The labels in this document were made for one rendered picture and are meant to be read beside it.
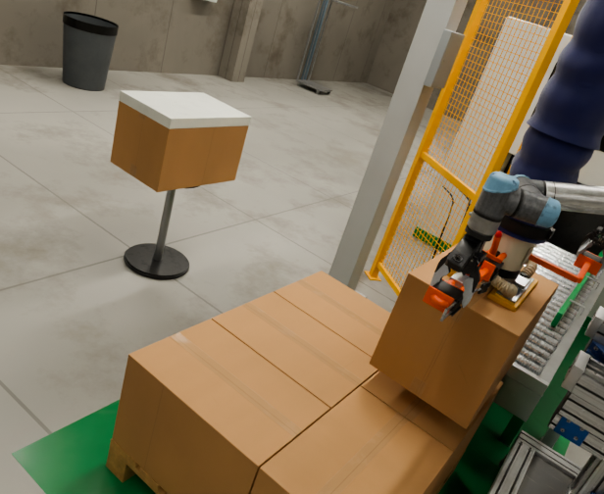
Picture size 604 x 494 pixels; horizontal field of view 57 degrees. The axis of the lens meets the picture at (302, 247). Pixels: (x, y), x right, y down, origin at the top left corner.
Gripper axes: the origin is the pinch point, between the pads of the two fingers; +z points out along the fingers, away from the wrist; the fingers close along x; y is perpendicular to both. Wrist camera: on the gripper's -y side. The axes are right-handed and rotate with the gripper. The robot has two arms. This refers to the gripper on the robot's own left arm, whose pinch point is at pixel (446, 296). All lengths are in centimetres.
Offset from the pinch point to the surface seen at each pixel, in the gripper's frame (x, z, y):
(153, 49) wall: 583, 85, 426
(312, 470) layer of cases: 10, 63, -19
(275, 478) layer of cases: 16, 63, -30
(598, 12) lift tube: 5, -78, 50
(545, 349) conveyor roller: -28, 65, 143
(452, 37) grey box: 86, -57, 166
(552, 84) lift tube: 8, -56, 52
